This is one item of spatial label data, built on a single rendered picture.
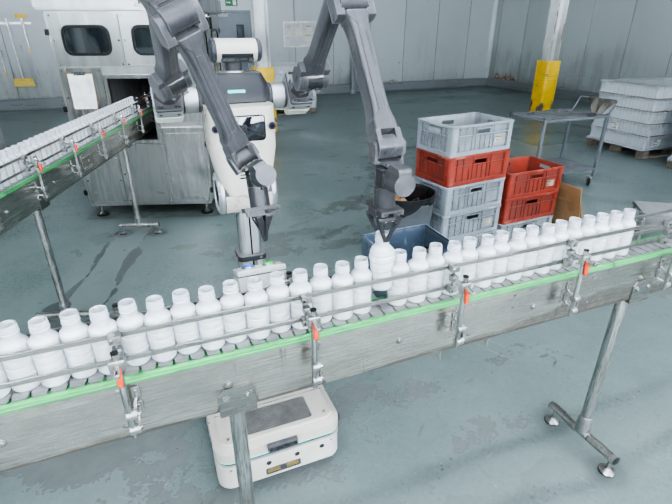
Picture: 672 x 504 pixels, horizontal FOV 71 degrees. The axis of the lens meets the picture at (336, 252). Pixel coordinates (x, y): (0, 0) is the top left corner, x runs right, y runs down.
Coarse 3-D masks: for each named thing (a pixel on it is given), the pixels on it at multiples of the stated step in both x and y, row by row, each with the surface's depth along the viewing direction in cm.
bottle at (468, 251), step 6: (468, 240) 138; (474, 240) 138; (468, 246) 139; (474, 246) 139; (462, 252) 140; (468, 252) 139; (474, 252) 139; (468, 258) 139; (474, 258) 139; (474, 264) 140; (462, 270) 142; (468, 270) 141; (474, 270) 142; (462, 276) 142; (474, 276) 143
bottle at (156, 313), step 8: (152, 296) 110; (160, 296) 110; (152, 304) 107; (160, 304) 109; (152, 312) 108; (160, 312) 109; (168, 312) 111; (144, 320) 109; (152, 320) 108; (160, 320) 109; (168, 320) 110; (168, 328) 111; (152, 336) 110; (160, 336) 110; (168, 336) 111; (152, 344) 111; (160, 344) 111; (168, 344) 112; (168, 352) 113; (176, 352) 115; (160, 360) 113; (168, 360) 114
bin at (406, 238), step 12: (408, 228) 203; (420, 228) 206; (432, 228) 202; (372, 240) 199; (396, 240) 204; (408, 240) 206; (420, 240) 209; (432, 240) 203; (444, 240) 194; (408, 252) 209; (444, 252) 196
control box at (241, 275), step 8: (264, 264) 135; (272, 264) 135; (280, 264) 134; (240, 272) 130; (248, 272) 130; (256, 272) 131; (264, 272) 132; (240, 280) 130; (264, 280) 132; (240, 288) 130
